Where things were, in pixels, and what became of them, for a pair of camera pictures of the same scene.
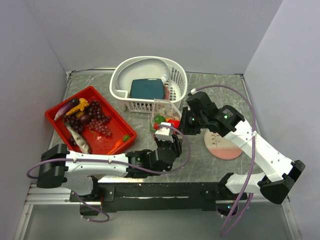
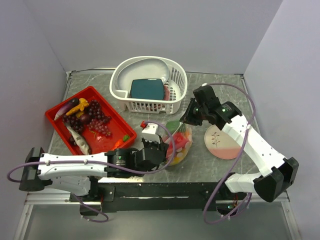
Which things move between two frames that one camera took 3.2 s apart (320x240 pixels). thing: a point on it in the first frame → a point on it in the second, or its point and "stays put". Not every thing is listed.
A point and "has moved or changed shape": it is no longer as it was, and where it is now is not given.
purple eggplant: x=65 y=109 stays put
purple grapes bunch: x=94 y=119 stays put
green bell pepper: x=157 y=119 → x=172 y=125
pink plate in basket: x=166 y=92 stays put
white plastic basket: x=178 y=85 stays put
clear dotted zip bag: x=164 y=111 has moved or changed shape
